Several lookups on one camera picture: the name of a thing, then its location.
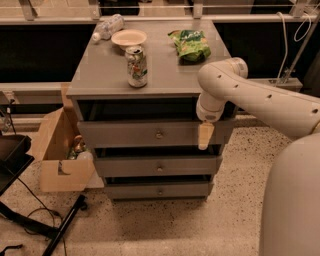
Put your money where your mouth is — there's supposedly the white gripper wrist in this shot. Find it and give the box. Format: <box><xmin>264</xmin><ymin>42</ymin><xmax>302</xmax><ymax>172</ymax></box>
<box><xmin>196</xmin><ymin>91</ymin><xmax>225</xmax><ymax>150</ymax></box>

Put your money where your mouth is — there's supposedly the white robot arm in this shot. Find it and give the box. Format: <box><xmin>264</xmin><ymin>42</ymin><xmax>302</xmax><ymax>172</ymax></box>
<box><xmin>196</xmin><ymin>58</ymin><xmax>320</xmax><ymax>256</ymax></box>

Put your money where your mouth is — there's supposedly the white cable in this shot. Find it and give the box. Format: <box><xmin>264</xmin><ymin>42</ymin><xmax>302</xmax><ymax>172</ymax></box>
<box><xmin>275</xmin><ymin>11</ymin><xmax>290</xmax><ymax>81</ymax></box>

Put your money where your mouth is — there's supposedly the brown bottle in box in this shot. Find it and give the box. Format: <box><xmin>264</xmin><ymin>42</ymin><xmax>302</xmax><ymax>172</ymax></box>
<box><xmin>73</xmin><ymin>135</ymin><xmax>85</xmax><ymax>153</ymax></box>

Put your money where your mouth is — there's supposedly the cardboard box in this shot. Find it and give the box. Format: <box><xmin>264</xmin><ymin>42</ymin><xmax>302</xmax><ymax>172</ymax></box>
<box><xmin>31</xmin><ymin>83</ymin><xmax>96</xmax><ymax>192</ymax></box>

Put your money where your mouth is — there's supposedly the metal railing post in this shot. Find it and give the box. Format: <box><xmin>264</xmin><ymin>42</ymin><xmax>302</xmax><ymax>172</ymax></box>
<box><xmin>278</xmin><ymin>13</ymin><xmax>320</xmax><ymax>83</ymax></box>

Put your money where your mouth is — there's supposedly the black stand base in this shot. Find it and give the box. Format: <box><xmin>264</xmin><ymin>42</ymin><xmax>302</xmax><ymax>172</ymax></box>
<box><xmin>0</xmin><ymin>195</ymin><xmax>87</xmax><ymax>256</ymax></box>

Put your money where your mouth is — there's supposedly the black tray chair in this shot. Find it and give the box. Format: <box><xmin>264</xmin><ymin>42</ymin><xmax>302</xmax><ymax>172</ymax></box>
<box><xmin>0</xmin><ymin>135</ymin><xmax>34</xmax><ymax>195</ymax></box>

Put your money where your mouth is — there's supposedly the white paper bowl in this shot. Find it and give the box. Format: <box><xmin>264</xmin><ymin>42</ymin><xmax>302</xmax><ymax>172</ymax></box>
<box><xmin>111</xmin><ymin>29</ymin><xmax>147</xmax><ymax>50</ymax></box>

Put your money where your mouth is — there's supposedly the grey top drawer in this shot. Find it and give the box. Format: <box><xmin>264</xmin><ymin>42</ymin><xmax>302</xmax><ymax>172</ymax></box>
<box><xmin>77</xmin><ymin>118</ymin><xmax>236</xmax><ymax>149</ymax></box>

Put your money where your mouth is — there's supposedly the crumpled soda can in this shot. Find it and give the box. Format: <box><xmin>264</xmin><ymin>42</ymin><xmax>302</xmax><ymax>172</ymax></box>
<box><xmin>125</xmin><ymin>45</ymin><xmax>147</xmax><ymax>88</ymax></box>

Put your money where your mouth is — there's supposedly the grey drawer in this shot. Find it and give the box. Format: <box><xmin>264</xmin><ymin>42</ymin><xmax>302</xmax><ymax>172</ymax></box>
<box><xmin>77</xmin><ymin>118</ymin><xmax>236</xmax><ymax>149</ymax></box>
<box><xmin>105</xmin><ymin>182</ymin><xmax>213</xmax><ymax>200</ymax></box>
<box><xmin>95</xmin><ymin>155</ymin><xmax>222</xmax><ymax>177</ymax></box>

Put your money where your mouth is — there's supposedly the black floor cable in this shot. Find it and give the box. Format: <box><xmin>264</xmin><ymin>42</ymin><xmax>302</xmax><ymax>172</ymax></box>
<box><xmin>16</xmin><ymin>177</ymin><xmax>68</xmax><ymax>256</ymax></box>

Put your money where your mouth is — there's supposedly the grey drawer cabinet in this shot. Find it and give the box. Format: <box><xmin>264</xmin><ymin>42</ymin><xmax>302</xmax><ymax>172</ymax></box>
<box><xmin>67</xmin><ymin>20</ymin><xmax>236</xmax><ymax>187</ymax></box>

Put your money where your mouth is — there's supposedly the green chip bag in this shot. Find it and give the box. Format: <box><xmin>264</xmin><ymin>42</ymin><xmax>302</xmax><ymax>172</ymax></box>
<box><xmin>168</xmin><ymin>30</ymin><xmax>211</xmax><ymax>62</ymax></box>

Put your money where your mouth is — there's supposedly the grey bottom drawer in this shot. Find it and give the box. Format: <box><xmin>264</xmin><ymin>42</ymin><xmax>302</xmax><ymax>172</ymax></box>
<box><xmin>105</xmin><ymin>182</ymin><xmax>213</xmax><ymax>200</ymax></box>

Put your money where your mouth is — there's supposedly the grey middle drawer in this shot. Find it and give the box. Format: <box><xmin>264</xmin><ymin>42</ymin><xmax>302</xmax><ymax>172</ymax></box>
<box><xmin>95</xmin><ymin>155</ymin><xmax>222</xmax><ymax>177</ymax></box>

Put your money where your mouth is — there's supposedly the clear plastic water bottle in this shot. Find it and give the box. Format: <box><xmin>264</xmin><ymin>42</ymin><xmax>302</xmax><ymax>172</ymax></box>
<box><xmin>92</xmin><ymin>14</ymin><xmax>124</xmax><ymax>42</ymax></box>

